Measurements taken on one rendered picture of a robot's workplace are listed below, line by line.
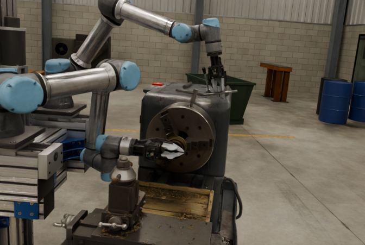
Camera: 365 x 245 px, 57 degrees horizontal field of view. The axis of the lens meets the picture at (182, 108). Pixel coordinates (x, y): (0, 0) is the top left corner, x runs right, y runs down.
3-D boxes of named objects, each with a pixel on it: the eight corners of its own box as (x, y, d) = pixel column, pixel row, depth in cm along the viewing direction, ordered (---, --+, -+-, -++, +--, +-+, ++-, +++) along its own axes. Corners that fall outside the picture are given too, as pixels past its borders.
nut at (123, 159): (119, 164, 101) (119, 153, 101) (131, 165, 101) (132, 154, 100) (114, 169, 97) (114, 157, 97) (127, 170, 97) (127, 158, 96)
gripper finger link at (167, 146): (181, 156, 133) (159, 152, 134) (184, 151, 138) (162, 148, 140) (182, 148, 132) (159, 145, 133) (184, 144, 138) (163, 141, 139)
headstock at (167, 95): (158, 136, 234) (161, 80, 226) (227, 144, 227) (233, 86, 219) (133, 166, 176) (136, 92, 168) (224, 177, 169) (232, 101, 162)
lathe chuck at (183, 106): (143, 154, 167) (160, 94, 160) (203, 175, 164) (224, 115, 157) (138, 160, 158) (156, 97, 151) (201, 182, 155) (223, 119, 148)
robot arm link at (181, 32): (91, -17, 147) (193, 22, 138) (104, -12, 157) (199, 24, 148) (85, 10, 150) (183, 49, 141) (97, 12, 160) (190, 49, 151)
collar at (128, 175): (114, 170, 104) (114, 161, 103) (139, 173, 103) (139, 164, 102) (105, 180, 96) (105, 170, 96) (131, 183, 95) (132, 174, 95)
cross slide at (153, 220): (85, 216, 113) (85, 203, 112) (212, 235, 107) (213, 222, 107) (60, 245, 97) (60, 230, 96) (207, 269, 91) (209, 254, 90)
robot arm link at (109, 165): (107, 171, 151) (107, 148, 149) (122, 179, 144) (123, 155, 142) (92, 176, 146) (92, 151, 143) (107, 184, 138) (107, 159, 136)
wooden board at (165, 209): (133, 187, 151) (133, 179, 150) (213, 198, 146) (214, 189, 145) (108, 222, 122) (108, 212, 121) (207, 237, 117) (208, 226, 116)
